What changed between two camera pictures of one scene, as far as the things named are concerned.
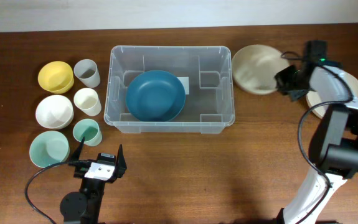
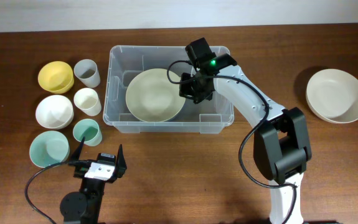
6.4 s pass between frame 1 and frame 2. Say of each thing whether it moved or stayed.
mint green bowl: stayed
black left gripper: stayed
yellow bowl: stayed
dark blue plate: moved
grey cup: stayed
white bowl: stayed
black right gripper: moved
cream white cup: stayed
